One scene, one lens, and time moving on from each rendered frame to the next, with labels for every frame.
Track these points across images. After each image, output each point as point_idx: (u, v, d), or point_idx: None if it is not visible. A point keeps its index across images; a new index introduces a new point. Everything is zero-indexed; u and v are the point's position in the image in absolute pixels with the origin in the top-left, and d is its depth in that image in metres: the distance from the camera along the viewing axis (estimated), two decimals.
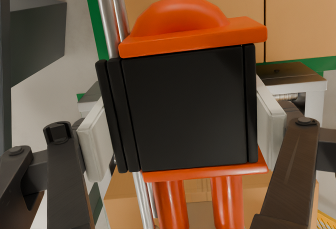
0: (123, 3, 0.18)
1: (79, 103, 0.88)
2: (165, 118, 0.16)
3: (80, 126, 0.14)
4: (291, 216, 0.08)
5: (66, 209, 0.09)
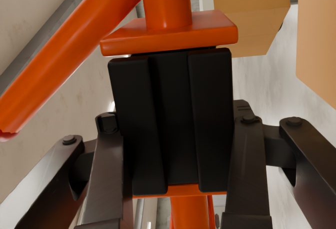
0: None
1: None
2: None
3: None
4: (253, 209, 0.08)
5: (103, 200, 0.10)
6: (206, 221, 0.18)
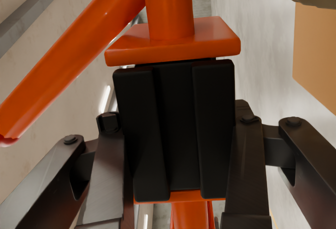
0: None
1: None
2: None
3: None
4: (253, 209, 0.08)
5: (104, 200, 0.10)
6: (207, 224, 0.18)
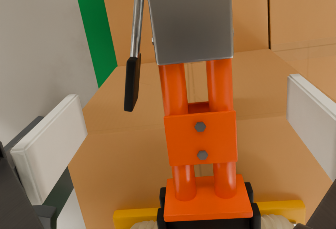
0: None
1: None
2: None
3: (16, 146, 0.13)
4: None
5: None
6: None
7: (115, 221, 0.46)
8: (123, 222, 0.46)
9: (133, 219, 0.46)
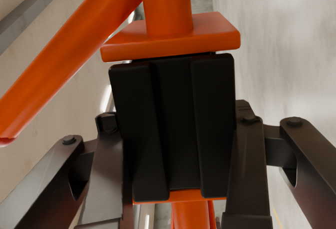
0: None
1: None
2: None
3: None
4: (253, 209, 0.08)
5: (103, 200, 0.10)
6: (208, 225, 0.18)
7: None
8: None
9: None
